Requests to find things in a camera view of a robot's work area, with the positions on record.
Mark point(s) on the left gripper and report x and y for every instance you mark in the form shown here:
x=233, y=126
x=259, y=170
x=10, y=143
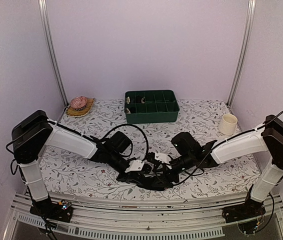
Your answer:
x=132, y=177

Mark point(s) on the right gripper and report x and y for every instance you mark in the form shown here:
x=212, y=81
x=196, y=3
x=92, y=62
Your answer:
x=167, y=173

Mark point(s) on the black white-banded underwear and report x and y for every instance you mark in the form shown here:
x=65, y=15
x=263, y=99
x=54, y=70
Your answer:
x=154, y=183

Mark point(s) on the green divided storage box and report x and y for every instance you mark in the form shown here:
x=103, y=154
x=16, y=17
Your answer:
x=161, y=107

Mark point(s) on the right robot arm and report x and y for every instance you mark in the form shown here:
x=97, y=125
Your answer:
x=268, y=137

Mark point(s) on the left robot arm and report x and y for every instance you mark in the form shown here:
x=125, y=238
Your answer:
x=53, y=157

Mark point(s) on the cream cup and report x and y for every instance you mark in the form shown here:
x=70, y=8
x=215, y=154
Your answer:
x=227, y=124

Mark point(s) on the pink patterned ball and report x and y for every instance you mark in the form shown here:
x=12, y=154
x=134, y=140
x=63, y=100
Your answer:
x=78, y=103

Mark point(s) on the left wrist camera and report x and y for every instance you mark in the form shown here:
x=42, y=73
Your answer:
x=135, y=166

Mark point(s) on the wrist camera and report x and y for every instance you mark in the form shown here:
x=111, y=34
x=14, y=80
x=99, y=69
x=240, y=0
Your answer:
x=135, y=166
x=162, y=158

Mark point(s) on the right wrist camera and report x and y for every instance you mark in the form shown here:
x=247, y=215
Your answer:
x=162, y=158

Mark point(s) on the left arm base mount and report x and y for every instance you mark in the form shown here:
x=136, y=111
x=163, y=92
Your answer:
x=60, y=211

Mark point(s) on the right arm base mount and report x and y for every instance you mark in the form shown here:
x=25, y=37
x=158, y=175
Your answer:
x=248, y=209

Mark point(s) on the front aluminium rail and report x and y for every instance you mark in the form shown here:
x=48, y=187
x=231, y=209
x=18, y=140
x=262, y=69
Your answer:
x=179, y=219

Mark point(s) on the right aluminium frame post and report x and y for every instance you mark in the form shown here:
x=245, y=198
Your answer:
x=243, y=52

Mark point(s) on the aluminium frame post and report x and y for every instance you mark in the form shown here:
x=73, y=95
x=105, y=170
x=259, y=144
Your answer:
x=243, y=52
x=43, y=10

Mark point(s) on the left aluminium frame post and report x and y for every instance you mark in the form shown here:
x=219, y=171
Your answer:
x=43, y=10

